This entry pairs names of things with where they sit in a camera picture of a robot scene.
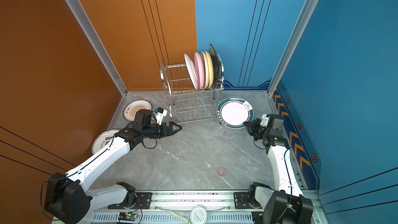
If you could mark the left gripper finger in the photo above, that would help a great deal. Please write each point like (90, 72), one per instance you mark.
(171, 132)
(172, 126)

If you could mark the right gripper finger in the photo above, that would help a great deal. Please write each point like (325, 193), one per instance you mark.
(254, 132)
(254, 124)

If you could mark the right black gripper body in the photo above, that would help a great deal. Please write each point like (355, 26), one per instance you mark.
(267, 133)

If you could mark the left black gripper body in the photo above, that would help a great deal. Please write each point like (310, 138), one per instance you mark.
(154, 131)

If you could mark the white plate dark green rim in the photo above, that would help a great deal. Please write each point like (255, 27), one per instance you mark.
(232, 112)

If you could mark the steel two-tier dish rack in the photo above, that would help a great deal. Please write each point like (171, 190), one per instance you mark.
(188, 104)

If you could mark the pink round plate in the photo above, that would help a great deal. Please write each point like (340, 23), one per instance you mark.
(199, 69)

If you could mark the yellow round plate with bear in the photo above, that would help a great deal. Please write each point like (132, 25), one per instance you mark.
(210, 70)

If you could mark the cream round plate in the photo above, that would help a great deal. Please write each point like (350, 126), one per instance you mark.
(205, 68)

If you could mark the black floral square plate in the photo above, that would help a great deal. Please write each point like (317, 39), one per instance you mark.
(216, 66)

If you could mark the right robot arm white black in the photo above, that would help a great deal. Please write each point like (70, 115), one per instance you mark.
(287, 204)

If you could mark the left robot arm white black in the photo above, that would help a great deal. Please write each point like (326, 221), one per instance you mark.
(68, 197)

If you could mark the white plate orange sunburst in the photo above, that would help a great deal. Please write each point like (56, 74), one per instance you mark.
(132, 108)

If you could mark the white plate red characters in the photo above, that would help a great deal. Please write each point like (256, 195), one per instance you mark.
(102, 140)

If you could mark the green circuit board left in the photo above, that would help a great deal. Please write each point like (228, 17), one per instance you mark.
(128, 218)

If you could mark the wooden stick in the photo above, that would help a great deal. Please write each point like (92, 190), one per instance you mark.
(180, 217)

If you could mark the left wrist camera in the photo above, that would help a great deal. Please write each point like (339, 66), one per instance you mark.
(159, 114)

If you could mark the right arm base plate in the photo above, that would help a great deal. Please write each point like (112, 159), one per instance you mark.
(246, 200)

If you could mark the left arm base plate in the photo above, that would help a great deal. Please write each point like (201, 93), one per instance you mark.
(142, 200)

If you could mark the aluminium front rail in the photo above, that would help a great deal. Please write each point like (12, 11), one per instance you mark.
(219, 205)

